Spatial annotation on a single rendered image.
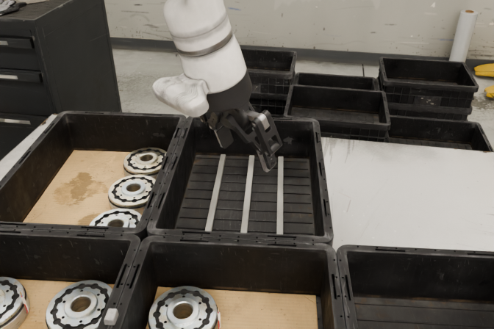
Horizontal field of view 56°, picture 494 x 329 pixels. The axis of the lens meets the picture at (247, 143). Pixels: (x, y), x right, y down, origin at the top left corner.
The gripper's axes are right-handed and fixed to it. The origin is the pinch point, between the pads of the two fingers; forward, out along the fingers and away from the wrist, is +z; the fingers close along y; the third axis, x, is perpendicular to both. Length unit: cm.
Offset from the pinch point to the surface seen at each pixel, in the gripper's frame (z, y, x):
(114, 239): 7.1, 12.1, 20.8
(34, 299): 12.5, 19.1, 35.5
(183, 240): 10.1, 4.8, 13.5
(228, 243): 11.6, -0.6, 9.1
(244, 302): 21.2, -4.0, 12.5
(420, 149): 58, 10, -62
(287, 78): 76, 92, -87
